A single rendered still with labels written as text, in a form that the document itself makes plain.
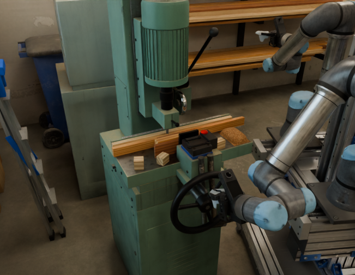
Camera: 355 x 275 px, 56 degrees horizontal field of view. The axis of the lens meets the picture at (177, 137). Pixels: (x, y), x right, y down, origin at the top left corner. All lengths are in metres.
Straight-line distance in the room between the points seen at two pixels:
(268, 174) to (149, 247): 0.77
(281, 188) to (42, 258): 1.69
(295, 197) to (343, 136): 0.63
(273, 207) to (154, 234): 0.78
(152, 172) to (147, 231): 0.31
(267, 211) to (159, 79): 0.66
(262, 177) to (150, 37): 0.63
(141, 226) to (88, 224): 1.00
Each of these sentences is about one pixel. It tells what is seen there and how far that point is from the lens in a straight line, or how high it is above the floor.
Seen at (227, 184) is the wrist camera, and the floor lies 1.03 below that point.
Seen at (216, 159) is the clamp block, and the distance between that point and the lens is 1.32.
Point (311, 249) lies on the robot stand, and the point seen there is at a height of 0.62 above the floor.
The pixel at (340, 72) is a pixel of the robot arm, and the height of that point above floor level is 1.37.
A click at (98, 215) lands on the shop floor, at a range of 2.50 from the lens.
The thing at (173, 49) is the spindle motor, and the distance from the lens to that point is 1.25.
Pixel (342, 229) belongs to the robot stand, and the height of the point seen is 0.71.
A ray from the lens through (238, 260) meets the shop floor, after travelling 2.20.
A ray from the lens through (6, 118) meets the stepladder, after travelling 1.92.
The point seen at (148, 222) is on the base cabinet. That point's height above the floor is 0.63.
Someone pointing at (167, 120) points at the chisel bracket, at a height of 1.04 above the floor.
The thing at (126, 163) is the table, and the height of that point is 0.90.
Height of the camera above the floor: 1.67
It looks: 30 degrees down
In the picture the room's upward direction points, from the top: straight up
